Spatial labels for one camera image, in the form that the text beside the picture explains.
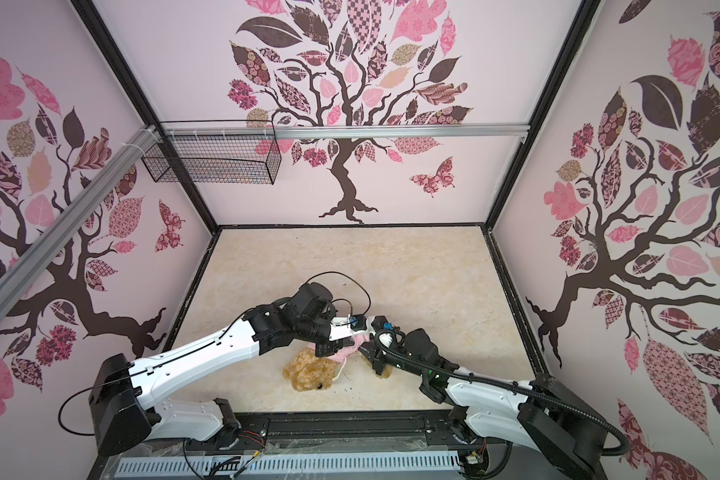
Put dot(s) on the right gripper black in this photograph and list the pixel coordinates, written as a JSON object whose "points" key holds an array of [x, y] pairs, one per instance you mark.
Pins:
{"points": [[378, 355]]}

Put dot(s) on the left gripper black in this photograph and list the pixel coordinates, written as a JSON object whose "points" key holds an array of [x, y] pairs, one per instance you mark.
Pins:
{"points": [[327, 346]]}

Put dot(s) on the pink knitted bear sweater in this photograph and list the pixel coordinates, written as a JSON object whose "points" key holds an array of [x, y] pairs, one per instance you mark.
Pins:
{"points": [[350, 346]]}

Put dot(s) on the brown teddy bear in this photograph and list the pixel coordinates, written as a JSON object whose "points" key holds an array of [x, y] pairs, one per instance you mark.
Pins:
{"points": [[306, 372]]}

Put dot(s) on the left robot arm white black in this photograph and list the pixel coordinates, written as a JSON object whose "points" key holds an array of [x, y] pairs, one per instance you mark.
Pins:
{"points": [[131, 401]]}

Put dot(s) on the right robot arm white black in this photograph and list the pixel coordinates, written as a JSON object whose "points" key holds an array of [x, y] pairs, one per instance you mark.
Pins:
{"points": [[484, 409]]}

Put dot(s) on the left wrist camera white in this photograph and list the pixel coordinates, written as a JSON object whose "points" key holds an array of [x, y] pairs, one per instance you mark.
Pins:
{"points": [[349, 327]]}

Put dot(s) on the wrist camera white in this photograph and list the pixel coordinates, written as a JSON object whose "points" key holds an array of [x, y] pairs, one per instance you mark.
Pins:
{"points": [[386, 333], [349, 327]]}

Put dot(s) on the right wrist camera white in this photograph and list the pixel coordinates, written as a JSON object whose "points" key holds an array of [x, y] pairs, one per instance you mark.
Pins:
{"points": [[386, 333]]}

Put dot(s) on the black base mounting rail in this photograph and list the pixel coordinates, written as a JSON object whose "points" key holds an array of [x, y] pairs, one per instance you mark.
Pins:
{"points": [[348, 429]]}

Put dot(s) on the white slotted cable duct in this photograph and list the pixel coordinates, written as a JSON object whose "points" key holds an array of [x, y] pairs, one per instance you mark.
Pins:
{"points": [[282, 465]]}

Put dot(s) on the black wire basket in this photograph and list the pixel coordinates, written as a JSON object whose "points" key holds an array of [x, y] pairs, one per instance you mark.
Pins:
{"points": [[240, 152]]}

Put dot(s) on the back aluminium rail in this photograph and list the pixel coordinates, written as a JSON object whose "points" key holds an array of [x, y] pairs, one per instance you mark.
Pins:
{"points": [[356, 132]]}

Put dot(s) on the aluminium rail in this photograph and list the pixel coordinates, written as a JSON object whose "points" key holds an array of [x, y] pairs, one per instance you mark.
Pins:
{"points": [[41, 253], [356, 132]]}

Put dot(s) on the left aluminium rail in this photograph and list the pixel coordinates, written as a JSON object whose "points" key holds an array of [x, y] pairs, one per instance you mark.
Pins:
{"points": [[41, 253]]}

